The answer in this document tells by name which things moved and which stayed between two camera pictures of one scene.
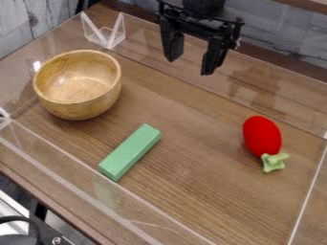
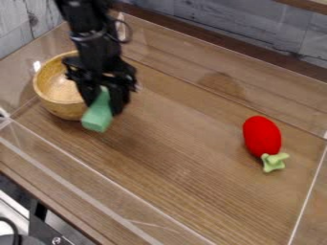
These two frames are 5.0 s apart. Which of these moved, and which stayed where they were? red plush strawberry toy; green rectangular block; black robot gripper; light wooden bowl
Moved: green rectangular block; black robot gripper
Stayed: red plush strawberry toy; light wooden bowl
